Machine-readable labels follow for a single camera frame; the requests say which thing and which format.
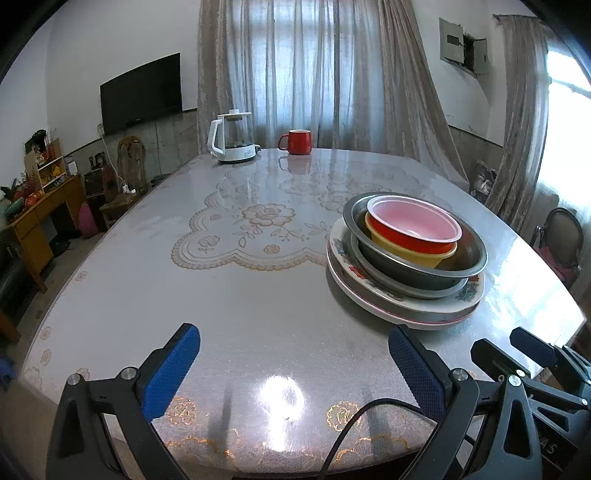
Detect large pink-rimmed floral plate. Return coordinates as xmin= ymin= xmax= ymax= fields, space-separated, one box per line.
xmin=325 ymin=239 xmax=482 ymax=331

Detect stainless steel bowl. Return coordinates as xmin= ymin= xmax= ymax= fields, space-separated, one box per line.
xmin=342 ymin=192 xmax=488 ymax=289

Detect white plate red characters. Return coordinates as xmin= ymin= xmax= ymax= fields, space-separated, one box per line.
xmin=327 ymin=216 xmax=486 ymax=322

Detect yellow plastic bowl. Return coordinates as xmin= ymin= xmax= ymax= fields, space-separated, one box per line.
xmin=365 ymin=213 xmax=457 ymax=268

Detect red plastic bowl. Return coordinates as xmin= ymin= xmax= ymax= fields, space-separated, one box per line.
xmin=367 ymin=194 xmax=463 ymax=244

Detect white plate pink roses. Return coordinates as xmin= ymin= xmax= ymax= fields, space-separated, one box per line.
xmin=349 ymin=233 xmax=468 ymax=300

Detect oval-back chair red cushion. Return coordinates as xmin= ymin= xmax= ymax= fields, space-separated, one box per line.
xmin=530 ymin=207 xmax=584 ymax=290

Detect wooden sideboard cabinet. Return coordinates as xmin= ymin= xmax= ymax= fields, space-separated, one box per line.
xmin=1 ymin=175 xmax=86 ymax=293

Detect lace table doily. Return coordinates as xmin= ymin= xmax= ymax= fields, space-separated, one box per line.
xmin=171 ymin=151 xmax=421 ymax=271

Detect wooden carved chair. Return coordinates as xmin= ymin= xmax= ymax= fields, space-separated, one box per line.
xmin=100 ymin=135 xmax=151 ymax=228

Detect grey side curtain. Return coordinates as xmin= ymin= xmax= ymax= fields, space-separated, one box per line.
xmin=486 ymin=15 xmax=551 ymax=234

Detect wooden shelf with items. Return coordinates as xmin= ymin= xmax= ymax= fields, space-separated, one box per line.
xmin=24 ymin=129 xmax=67 ymax=193

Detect red enamel mug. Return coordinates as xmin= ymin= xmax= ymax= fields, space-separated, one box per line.
xmin=277 ymin=130 xmax=312 ymax=155

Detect grey lace window curtain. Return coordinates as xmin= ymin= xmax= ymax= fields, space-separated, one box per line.
xmin=197 ymin=1 xmax=468 ymax=188

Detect white glass electric kettle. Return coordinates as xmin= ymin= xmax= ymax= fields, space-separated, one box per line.
xmin=207 ymin=109 xmax=260 ymax=163

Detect black cable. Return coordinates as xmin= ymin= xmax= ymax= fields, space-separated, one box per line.
xmin=316 ymin=397 xmax=477 ymax=480

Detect wall electrical box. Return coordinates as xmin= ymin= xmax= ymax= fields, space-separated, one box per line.
xmin=439 ymin=18 xmax=489 ymax=76

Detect black wall television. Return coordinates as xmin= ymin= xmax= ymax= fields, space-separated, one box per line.
xmin=100 ymin=53 xmax=182 ymax=135

